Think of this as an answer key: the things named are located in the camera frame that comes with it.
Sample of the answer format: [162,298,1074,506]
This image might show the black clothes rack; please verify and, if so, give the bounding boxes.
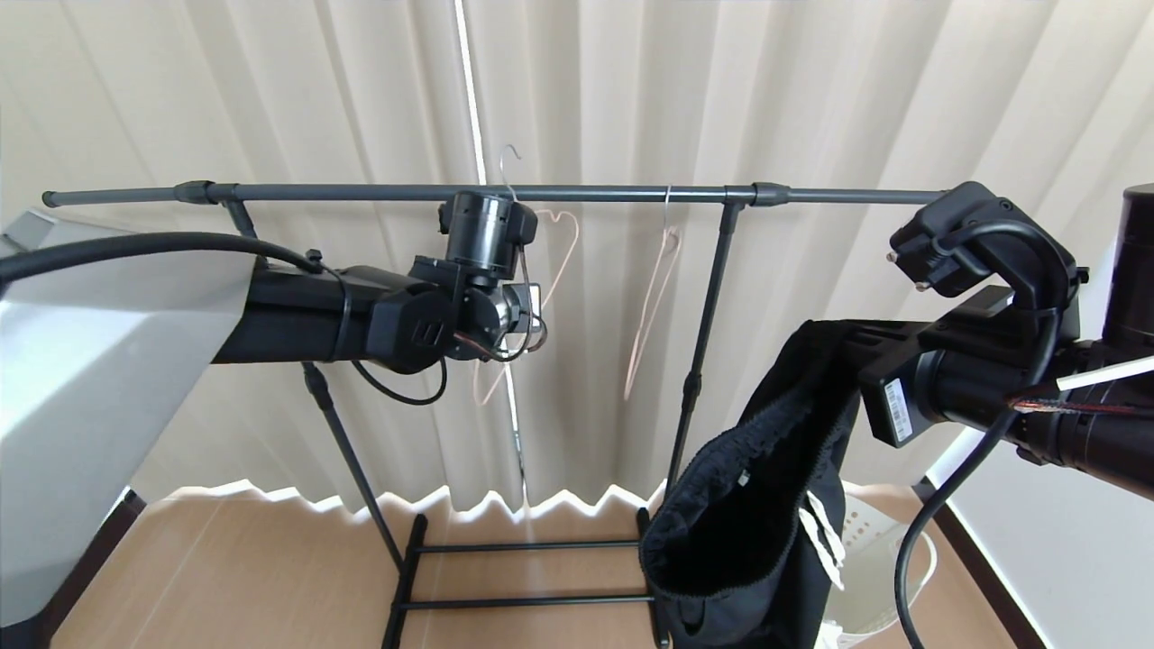
[42,180,948,649]

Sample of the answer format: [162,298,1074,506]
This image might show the black cable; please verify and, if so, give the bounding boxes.
[0,232,325,288]
[894,219,1081,649]
[350,356,449,407]

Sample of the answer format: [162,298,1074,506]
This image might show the pink clothes hanger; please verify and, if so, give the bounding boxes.
[622,185,683,403]
[473,144,580,407]

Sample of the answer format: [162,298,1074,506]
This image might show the black shorts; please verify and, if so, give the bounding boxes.
[638,320,864,649]

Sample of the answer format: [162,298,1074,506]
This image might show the beige curtain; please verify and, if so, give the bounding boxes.
[0,0,1154,526]

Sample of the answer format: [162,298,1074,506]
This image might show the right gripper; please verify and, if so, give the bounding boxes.
[851,318,1154,502]

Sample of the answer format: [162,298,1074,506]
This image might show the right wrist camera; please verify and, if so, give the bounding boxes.
[887,181,1085,361]

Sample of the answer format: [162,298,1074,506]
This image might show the white laundry basket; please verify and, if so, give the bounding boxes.
[816,494,939,649]

